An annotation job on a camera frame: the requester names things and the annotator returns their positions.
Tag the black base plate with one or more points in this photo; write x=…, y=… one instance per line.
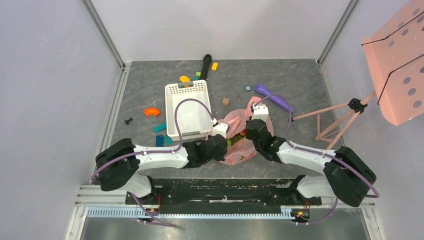
x=225, y=195

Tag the purple toy bat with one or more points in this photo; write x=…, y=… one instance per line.
x=263, y=90

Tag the teal small block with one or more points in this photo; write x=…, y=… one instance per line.
x=168, y=140

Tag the orange yellow toy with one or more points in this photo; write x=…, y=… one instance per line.
x=185, y=80

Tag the small round disc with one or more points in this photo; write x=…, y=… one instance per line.
x=248, y=88

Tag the white plastic basket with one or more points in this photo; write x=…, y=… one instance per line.
x=190, y=108

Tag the teal long block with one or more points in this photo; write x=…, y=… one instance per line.
x=160, y=127

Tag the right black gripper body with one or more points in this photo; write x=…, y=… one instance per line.
x=252, y=129

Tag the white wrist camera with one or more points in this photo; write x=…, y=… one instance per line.
x=260, y=112
x=220, y=128

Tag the black cylinder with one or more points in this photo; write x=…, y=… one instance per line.
x=206, y=62

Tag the white cable duct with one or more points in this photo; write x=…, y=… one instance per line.
x=137, y=212

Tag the pink plastic bag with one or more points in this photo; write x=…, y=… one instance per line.
x=244, y=149

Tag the green fake fruit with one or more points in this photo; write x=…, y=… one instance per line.
x=234, y=140

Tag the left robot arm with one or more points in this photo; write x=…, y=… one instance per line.
x=119, y=165

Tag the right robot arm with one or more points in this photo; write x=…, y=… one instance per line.
x=342, y=173

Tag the orange curved piece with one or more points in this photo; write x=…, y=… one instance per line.
x=152, y=112

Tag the brown wooden cube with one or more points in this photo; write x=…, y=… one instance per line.
x=226, y=102

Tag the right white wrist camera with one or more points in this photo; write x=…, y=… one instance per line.
x=260, y=112

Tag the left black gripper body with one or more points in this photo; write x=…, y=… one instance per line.
x=220, y=156

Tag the red fake fruit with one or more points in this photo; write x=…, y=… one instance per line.
x=243, y=132

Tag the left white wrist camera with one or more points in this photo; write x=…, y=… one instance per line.
x=220, y=128

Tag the pink music stand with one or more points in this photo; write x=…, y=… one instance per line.
x=395, y=59

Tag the small black piece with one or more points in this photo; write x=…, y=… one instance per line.
x=128, y=121

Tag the yellow block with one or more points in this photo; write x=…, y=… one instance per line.
x=214, y=66

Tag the blue block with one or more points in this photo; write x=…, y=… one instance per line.
x=159, y=140

